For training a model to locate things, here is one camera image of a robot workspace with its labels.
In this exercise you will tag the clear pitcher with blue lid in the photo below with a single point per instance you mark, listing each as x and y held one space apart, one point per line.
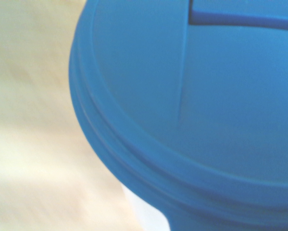
206 108

